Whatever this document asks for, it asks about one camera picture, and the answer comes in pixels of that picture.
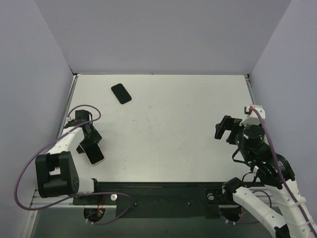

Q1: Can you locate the black phone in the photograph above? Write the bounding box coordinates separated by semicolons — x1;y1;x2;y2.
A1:
84;143;105;165
111;83;132;105

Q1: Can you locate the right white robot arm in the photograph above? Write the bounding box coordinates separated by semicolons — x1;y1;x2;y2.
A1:
214;116;317;238

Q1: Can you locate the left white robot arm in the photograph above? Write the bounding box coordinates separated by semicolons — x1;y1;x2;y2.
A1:
35;110;105;204

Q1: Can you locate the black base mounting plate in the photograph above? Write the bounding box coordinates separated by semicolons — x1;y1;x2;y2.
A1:
73;182;243;221

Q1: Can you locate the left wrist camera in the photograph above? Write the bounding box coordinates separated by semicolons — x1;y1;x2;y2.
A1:
65;117;76;128

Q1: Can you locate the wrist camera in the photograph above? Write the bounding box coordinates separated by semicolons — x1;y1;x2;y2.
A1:
65;117;76;128
239;105;265;126

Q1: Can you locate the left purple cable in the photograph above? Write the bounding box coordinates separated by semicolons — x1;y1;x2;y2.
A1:
14;104;132;226

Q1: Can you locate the purple cable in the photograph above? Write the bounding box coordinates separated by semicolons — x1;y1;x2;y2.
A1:
14;104;132;226
225;106;313;231

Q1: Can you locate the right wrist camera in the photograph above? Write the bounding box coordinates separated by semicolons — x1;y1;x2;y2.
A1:
239;105;265;126

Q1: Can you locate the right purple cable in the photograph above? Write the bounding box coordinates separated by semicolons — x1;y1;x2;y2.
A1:
225;106;313;231

